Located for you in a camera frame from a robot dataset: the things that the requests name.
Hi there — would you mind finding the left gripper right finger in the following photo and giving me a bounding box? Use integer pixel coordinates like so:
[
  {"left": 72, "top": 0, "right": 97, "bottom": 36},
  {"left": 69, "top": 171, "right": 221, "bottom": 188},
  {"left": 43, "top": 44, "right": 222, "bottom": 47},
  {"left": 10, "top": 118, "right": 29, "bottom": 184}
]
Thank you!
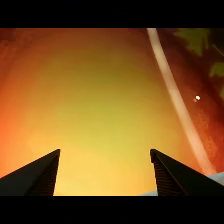
[{"left": 149, "top": 148, "right": 224, "bottom": 197}]

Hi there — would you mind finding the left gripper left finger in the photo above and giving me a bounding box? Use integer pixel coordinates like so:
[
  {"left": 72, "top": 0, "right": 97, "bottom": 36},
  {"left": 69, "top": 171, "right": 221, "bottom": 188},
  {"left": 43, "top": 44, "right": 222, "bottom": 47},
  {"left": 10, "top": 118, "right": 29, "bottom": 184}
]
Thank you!
[{"left": 0, "top": 148, "right": 62, "bottom": 197}]

